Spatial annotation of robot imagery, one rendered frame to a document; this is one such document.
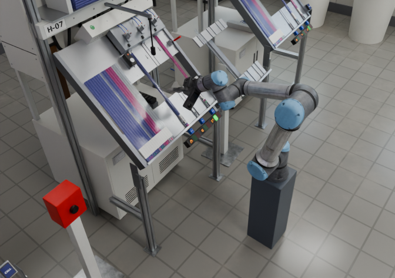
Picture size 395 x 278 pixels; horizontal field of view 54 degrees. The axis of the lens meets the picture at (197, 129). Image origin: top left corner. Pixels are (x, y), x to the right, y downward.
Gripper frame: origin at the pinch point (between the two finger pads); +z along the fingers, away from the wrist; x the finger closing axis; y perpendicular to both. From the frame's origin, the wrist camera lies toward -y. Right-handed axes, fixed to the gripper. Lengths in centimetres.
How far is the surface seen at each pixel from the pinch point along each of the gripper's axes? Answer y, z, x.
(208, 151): 7, 65, -83
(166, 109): -4.3, 9.6, -1.1
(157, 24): 41.8, 10.9, 16.8
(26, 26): 8, 25, 77
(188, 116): -2.9, 7.6, -16.0
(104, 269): -92, 61, -18
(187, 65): 30.4, 12.9, -10.9
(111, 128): -26.9, 11.2, 25.8
